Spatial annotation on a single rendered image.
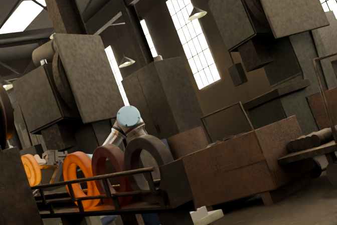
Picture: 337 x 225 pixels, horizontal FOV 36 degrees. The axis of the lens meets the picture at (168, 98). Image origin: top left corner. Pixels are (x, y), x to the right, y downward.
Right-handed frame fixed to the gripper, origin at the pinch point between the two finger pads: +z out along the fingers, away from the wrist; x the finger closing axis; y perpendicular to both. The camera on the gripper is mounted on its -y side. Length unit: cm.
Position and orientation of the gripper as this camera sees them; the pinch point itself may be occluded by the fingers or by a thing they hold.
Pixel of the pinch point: (28, 166)
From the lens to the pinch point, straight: 254.2
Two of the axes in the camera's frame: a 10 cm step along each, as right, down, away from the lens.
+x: 5.8, -3.2, -7.5
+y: -1.5, -9.4, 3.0
